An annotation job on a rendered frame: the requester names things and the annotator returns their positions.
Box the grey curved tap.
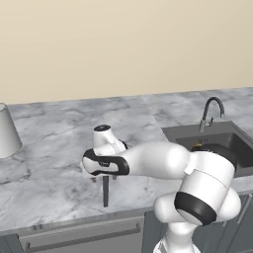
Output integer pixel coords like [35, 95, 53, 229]
[198, 96, 226, 133]

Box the grey dishwasher handle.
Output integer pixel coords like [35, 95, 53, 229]
[25, 223, 142, 250]

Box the grey sink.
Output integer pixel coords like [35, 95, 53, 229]
[161, 121, 253, 179]

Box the white cup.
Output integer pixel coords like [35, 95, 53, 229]
[0, 102, 24, 159]

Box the grey dishwasher front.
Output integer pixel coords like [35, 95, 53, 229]
[15, 215, 146, 253]

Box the dark grey cupboard door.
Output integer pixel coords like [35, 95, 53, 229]
[192, 193, 253, 253]
[141, 209, 170, 253]
[0, 232, 25, 253]

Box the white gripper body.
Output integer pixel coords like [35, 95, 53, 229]
[80, 163, 119, 181]

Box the grey cupboard handle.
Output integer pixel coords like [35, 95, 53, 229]
[236, 194, 253, 225]

